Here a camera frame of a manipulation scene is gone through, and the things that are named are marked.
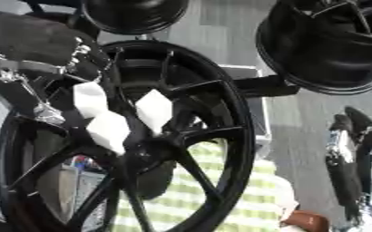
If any white metal frame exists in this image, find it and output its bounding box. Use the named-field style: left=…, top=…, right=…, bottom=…
left=216, top=63, right=275, bottom=158

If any large black wheel rim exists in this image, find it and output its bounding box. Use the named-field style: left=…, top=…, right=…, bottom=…
left=254, top=0, right=372, bottom=96

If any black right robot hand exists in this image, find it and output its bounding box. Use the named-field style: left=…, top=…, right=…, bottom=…
left=324, top=105, right=372, bottom=223

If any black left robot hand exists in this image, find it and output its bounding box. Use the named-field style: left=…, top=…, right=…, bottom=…
left=0, top=10, right=113, bottom=125

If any black spoked wheel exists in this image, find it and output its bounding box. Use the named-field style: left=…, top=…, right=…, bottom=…
left=0, top=39, right=258, bottom=232

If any brown leather object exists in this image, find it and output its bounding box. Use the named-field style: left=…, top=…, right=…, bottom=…
left=279, top=210, right=332, bottom=232

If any black mounting bar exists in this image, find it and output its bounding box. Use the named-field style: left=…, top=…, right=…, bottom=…
left=230, top=74, right=304, bottom=98

